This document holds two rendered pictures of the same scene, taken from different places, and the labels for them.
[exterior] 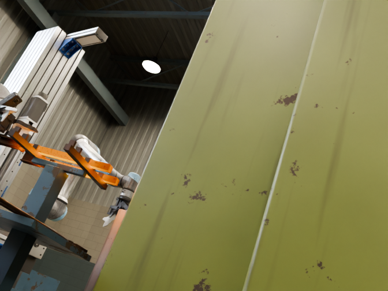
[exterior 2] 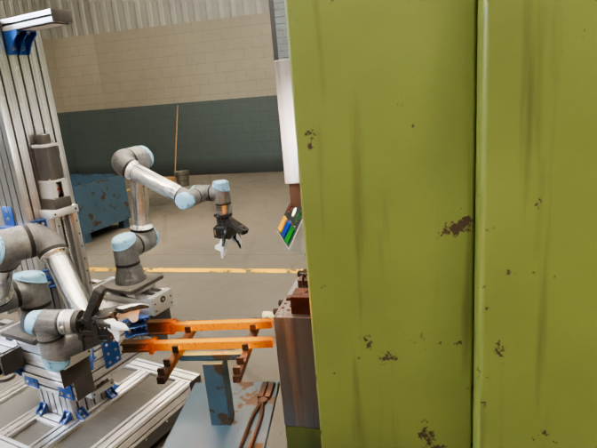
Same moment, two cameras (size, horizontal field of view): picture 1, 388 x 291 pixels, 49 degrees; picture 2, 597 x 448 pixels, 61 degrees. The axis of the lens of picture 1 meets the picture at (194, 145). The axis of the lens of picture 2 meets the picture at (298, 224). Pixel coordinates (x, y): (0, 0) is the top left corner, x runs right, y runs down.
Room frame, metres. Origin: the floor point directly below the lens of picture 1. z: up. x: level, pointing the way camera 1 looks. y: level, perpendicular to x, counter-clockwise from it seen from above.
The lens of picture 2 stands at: (0.03, 0.42, 1.69)
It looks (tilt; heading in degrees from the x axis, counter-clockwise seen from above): 16 degrees down; 348
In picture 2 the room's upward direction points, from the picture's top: 5 degrees counter-clockwise
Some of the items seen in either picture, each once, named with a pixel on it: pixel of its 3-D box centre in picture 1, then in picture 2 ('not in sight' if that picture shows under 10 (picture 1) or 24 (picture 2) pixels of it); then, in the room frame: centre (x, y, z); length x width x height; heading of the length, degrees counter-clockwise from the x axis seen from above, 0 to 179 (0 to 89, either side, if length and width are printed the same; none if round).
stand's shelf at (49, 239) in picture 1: (26, 230); (223, 421); (1.41, 0.40, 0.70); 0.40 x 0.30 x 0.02; 161
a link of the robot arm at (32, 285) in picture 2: not in sight; (30, 287); (2.14, 1.08, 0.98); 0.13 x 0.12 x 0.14; 122
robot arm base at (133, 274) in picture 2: not in sight; (129, 270); (2.51, 0.74, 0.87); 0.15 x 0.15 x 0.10
